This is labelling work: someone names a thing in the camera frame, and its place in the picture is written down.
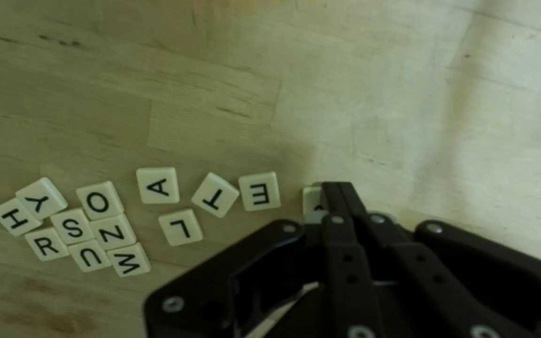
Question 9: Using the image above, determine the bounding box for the letter tile W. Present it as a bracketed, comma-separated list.
[106, 243, 150, 278]

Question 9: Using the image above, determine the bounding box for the letter tile Z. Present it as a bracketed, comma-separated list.
[90, 215, 137, 250]

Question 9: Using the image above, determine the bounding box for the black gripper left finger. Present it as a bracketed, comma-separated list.
[302, 183, 339, 224]

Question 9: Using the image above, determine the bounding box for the letter tile S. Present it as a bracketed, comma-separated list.
[50, 209, 93, 245]

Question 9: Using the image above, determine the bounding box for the letter tile P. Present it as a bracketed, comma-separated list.
[302, 186, 322, 215]

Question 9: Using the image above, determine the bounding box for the letter tile E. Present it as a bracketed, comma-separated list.
[238, 173, 281, 213]

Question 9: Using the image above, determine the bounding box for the letter tile O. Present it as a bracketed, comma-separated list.
[75, 181, 123, 220]

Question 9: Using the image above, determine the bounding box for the letter tile T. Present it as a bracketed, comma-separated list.
[191, 173, 238, 218]

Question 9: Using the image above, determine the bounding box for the letter tile A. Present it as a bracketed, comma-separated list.
[135, 168, 180, 205]

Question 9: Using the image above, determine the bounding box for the letter tile L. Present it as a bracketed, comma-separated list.
[157, 209, 202, 247]

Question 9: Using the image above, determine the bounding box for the letter tile H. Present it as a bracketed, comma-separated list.
[0, 200, 41, 237]

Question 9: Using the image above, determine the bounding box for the letter tile U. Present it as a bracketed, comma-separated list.
[69, 241, 110, 273]

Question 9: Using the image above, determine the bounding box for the letter tile Y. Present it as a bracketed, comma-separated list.
[14, 177, 67, 220]

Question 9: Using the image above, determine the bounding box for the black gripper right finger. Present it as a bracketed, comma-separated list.
[338, 183, 392, 226]

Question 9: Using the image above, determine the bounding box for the letter tile R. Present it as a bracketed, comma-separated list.
[26, 228, 69, 262]

